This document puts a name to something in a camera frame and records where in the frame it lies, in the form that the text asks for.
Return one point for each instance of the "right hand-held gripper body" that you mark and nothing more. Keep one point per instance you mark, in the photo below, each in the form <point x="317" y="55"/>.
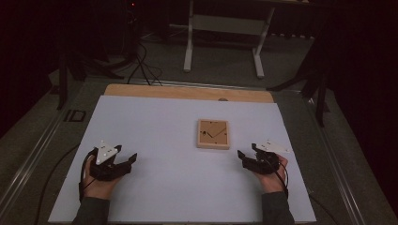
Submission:
<point x="266" y="164"/>

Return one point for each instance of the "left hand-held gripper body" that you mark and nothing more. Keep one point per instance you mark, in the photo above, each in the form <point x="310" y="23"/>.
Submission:
<point x="106" y="172"/>

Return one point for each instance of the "wooden box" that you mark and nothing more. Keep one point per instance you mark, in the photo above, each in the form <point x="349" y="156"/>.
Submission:
<point x="216" y="145"/>

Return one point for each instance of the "person's left hand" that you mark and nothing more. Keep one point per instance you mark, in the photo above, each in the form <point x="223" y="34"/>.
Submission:
<point x="98" y="189"/>

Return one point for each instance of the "person's right hand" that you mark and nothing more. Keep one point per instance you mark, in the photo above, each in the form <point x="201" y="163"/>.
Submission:
<point x="270" y="184"/>

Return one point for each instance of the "white table sheet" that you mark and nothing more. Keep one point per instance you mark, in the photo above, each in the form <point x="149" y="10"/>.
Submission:
<point x="156" y="125"/>

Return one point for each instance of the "black tripod stand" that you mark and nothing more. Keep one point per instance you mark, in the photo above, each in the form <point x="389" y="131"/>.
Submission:
<point x="62" y="84"/>
<point x="320" y="103"/>

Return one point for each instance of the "aluminium rail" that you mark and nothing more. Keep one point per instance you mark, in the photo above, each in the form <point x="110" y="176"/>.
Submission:
<point x="194" y="84"/>
<point x="338" y="175"/>
<point x="31" y="162"/>

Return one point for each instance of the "white metal desk frame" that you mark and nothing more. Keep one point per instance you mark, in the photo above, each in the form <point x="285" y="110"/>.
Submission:
<point x="187" y="47"/>

